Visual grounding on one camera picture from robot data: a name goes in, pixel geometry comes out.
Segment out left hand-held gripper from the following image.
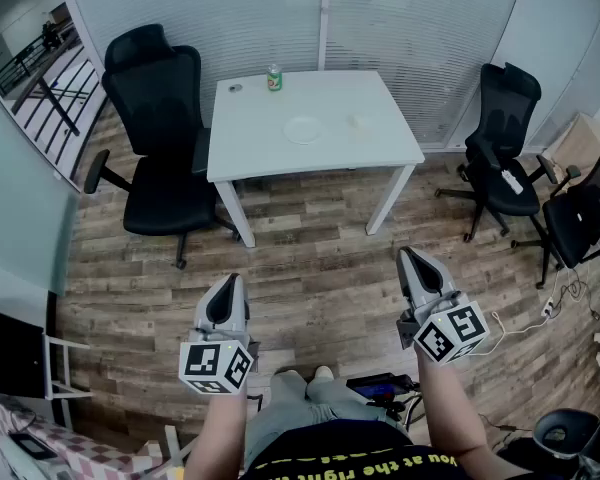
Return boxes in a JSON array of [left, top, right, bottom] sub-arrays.
[[178, 273, 261, 397]]

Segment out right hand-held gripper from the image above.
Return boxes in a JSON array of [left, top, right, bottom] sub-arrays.
[[396, 246, 492, 367]]

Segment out white round plate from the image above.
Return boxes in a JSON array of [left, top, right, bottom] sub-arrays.
[[283, 115, 324, 145]]

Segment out person's left forearm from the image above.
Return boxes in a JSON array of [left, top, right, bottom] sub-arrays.
[[182, 387, 249, 480]]

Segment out person's right forearm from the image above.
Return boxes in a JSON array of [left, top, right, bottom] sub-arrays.
[[413, 342, 511, 480]]

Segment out white table leg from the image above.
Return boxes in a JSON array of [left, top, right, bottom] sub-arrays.
[[214, 180, 257, 249], [364, 162, 416, 237]]

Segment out black device with blue screen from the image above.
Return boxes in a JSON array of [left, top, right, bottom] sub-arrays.
[[347, 373, 414, 399]]

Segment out person's grey trousers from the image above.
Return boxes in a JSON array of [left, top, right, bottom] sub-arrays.
[[244, 370, 411, 469]]

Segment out white remote control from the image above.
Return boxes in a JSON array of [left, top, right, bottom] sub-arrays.
[[499, 167, 525, 195]]

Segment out person's black t-shirt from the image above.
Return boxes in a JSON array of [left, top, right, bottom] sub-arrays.
[[239, 420, 531, 480]]

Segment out pink checked cloth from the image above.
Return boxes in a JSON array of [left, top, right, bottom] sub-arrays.
[[0, 390, 166, 480]]

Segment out large black office chair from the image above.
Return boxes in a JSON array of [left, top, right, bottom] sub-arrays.
[[83, 23, 241, 271]]

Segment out beige cardboard sheet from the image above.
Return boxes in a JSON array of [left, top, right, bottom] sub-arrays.
[[549, 112, 600, 182]]

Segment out black cabinet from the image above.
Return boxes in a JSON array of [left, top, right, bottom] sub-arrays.
[[0, 302, 49, 399]]

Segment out black metal railing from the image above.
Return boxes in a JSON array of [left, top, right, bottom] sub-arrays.
[[0, 22, 106, 169]]

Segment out white cable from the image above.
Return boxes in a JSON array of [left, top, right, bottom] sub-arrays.
[[472, 311, 556, 357]]

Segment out white metal rack frame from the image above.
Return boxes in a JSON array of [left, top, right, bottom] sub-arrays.
[[42, 332, 94, 429]]

